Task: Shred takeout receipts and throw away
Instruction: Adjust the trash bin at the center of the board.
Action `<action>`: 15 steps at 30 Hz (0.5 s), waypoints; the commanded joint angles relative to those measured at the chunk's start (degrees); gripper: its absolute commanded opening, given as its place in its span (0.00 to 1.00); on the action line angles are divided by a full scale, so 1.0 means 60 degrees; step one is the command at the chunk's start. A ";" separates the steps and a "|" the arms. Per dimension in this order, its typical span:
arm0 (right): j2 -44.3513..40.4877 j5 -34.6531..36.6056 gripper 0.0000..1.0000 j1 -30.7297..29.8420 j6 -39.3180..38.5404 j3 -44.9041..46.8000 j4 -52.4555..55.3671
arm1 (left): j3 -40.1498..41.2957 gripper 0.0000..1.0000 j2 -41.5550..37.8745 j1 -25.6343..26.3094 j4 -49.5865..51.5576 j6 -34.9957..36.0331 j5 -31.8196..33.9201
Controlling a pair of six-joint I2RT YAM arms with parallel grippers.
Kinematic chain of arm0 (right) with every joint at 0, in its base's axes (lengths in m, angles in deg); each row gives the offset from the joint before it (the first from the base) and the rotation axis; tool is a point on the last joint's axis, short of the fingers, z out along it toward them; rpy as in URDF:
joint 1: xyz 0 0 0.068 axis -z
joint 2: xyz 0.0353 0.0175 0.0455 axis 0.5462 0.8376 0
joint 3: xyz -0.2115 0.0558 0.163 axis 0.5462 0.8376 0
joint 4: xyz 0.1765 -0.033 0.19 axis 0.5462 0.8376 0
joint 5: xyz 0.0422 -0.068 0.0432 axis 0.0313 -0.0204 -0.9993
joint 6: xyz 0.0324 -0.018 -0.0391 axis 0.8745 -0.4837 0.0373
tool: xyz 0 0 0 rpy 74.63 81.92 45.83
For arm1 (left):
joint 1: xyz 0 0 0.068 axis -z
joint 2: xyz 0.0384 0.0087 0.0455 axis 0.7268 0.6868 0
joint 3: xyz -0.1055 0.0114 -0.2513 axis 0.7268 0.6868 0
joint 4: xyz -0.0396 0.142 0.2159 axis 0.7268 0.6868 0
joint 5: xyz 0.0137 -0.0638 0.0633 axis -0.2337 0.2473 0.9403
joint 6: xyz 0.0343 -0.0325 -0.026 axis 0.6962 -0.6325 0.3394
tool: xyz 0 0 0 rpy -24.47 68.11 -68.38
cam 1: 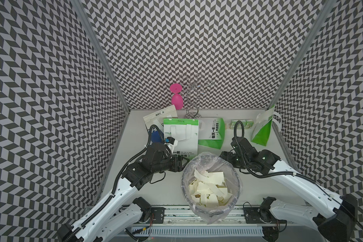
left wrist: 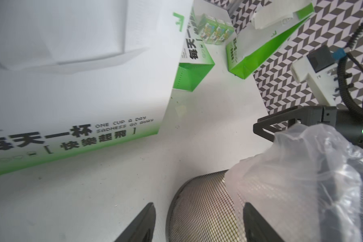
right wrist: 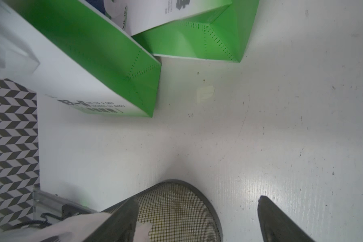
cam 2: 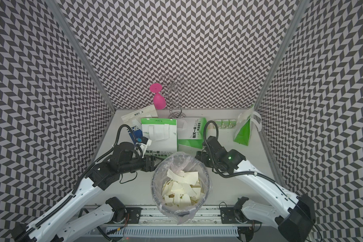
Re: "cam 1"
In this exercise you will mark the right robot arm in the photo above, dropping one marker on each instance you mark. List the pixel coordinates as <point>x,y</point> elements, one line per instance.
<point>333,215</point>

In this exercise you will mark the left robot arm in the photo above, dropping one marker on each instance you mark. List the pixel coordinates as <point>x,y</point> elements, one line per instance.
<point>124,187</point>

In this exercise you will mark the left green juice box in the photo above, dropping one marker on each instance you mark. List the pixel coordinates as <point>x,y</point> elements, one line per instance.
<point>233,124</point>

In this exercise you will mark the blue paper bag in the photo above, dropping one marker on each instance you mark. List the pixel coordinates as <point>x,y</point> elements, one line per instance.
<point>157,118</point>

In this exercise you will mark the chrome wire glass rack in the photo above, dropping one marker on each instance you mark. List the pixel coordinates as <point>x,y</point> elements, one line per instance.
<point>193,87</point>

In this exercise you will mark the green white takeout bag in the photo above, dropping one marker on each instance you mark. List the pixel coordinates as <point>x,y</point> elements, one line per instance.
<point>211,132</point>
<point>185,132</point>

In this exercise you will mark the pink plastic wine glass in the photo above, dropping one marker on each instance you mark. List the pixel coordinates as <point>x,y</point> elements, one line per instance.
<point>177,99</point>

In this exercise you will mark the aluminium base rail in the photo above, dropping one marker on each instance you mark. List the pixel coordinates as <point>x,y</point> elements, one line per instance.
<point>181,222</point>

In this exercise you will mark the green white bag with handles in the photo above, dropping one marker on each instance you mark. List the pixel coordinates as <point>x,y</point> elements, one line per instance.
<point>263,126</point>

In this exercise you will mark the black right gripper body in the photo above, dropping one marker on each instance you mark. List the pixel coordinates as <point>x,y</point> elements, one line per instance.
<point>238,162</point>

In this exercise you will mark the trash bin with plastic liner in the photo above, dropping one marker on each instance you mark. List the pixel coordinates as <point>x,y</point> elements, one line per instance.
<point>211,163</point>

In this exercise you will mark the right green juice box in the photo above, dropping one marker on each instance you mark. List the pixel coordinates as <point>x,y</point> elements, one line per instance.
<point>249,124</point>

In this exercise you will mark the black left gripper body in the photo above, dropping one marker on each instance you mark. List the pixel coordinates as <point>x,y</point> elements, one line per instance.
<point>173,167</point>

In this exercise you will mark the shredded receipt pieces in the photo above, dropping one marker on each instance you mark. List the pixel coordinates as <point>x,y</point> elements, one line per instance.
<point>209,189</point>

